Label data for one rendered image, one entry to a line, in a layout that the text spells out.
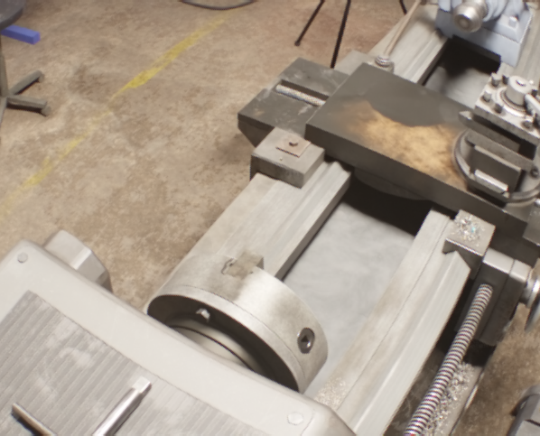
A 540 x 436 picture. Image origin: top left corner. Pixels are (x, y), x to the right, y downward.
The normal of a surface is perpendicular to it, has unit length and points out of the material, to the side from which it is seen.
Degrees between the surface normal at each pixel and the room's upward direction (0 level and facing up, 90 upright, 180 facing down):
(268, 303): 23
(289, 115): 0
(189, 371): 0
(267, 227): 0
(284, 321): 37
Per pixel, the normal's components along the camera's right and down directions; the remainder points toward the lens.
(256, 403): 0.06, -0.69
